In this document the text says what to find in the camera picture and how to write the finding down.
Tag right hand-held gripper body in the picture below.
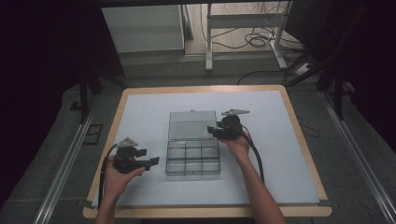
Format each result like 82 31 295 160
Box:
218 108 250 140

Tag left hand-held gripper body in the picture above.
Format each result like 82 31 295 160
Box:
112 136 148 175

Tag clear plastic compartment box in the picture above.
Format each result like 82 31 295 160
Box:
164 109 221 181

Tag person's right hand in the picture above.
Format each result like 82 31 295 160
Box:
218 130 251 162

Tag person's left hand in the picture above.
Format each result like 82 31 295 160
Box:
101 155 147 200

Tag wooden table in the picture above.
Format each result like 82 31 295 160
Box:
82 84 332 218

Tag white table sheet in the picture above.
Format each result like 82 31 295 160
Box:
92 90 321 208

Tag black metal stand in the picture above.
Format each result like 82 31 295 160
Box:
69 73 129 125
286 52 356 121

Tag white power strip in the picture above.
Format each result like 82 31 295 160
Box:
295 63 312 77

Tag dark curtain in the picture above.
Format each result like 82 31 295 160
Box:
0 0 125 203
284 0 396 153

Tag white cabinet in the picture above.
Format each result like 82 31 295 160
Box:
101 4 185 54

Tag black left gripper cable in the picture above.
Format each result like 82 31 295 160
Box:
97 143 119 210

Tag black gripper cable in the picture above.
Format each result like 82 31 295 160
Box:
97 143 119 210
241 124 265 184

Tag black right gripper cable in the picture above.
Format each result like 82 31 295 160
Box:
241 124 265 184

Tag thick black floor cable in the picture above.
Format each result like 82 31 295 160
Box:
236 68 293 86

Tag aluminium floor rail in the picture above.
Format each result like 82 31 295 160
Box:
320 91 396 224
32 113 94 224

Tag thin black floor cable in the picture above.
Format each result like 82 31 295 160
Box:
295 115 321 138

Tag bundle of black floor cables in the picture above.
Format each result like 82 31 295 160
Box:
199 2 304 52

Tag white metal desk frame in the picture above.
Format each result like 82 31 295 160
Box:
205 1 292 72

